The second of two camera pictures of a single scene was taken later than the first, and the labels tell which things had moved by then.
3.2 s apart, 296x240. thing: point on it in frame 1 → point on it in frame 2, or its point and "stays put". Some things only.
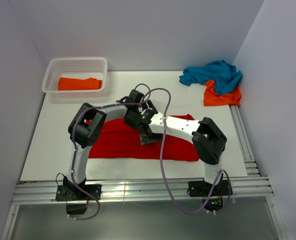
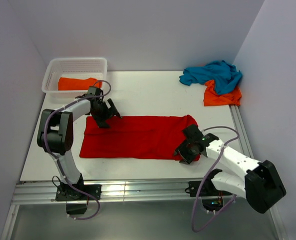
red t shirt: [111, 138] stays put
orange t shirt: [211, 98] stays put
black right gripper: [145, 139] → [181, 149]
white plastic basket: [75, 68] stays put
